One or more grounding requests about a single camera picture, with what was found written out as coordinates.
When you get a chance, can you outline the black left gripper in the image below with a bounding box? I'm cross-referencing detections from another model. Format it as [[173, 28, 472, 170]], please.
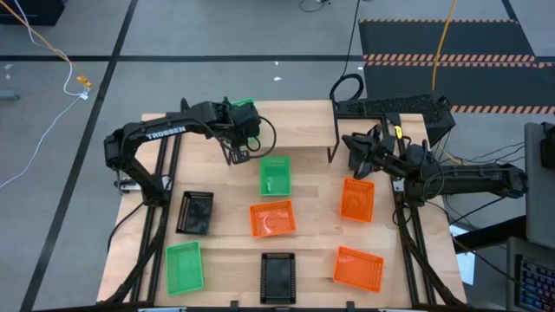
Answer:
[[216, 102, 264, 151]]

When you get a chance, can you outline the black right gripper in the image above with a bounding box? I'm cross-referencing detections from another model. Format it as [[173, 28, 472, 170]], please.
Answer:
[[341, 125, 407, 181]]

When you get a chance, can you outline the green plastic basket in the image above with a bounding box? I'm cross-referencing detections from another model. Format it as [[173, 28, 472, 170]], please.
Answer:
[[258, 155, 292, 198], [229, 97, 262, 144], [165, 240, 206, 296]]

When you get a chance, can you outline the orange plastic basket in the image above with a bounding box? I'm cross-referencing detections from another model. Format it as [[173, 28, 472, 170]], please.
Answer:
[[332, 245, 386, 294], [339, 177, 376, 224], [249, 199, 297, 239]]

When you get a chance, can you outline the black plastic basket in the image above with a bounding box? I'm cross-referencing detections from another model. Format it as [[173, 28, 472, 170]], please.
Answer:
[[259, 251, 297, 305], [175, 190, 215, 237]]

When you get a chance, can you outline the wooden shelf with black legs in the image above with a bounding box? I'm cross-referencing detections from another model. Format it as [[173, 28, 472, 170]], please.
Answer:
[[220, 98, 342, 165]]

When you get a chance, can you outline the black perforated case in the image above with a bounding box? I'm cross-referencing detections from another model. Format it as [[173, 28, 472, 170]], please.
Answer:
[[336, 94, 457, 146]]

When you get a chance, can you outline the white floor sheet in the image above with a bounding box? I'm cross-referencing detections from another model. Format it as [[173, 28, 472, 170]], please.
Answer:
[[449, 224, 477, 286]]

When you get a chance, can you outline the black striped floor mat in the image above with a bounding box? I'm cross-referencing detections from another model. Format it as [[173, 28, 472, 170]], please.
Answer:
[[357, 18, 555, 116]]

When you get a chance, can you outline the grey desk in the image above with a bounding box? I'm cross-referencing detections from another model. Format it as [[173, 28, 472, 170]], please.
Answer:
[[523, 121, 555, 250]]

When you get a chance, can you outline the black device on desk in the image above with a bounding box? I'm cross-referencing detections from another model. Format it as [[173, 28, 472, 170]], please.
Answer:
[[539, 122, 555, 171]]

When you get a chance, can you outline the grey side table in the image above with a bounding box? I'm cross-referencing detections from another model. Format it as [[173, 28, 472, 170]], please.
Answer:
[[505, 236, 555, 312]]

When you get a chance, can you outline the backlit keyboard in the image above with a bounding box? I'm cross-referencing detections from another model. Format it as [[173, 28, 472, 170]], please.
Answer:
[[514, 254, 555, 312]]

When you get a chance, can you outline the dark cabinet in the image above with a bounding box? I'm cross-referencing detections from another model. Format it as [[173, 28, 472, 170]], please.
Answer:
[[0, 0, 66, 26]]

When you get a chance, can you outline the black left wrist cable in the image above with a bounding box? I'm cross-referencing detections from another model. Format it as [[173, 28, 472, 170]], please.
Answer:
[[246, 114, 278, 159]]

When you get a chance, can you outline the black aluminium table frame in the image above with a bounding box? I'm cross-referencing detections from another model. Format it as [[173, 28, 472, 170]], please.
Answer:
[[97, 97, 467, 309]]

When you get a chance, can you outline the black coiled floor cable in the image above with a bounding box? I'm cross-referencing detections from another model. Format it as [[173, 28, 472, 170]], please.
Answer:
[[329, 0, 365, 103]]

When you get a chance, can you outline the yellow floor cable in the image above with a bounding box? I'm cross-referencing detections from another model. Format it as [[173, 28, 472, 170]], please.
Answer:
[[431, 0, 457, 91]]

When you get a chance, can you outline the white floor cable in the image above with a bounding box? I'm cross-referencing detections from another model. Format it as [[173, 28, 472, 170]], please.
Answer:
[[0, 0, 91, 191]]

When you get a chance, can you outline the yellow cable with connector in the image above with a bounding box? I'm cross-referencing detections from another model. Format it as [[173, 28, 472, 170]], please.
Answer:
[[0, 0, 93, 88]]

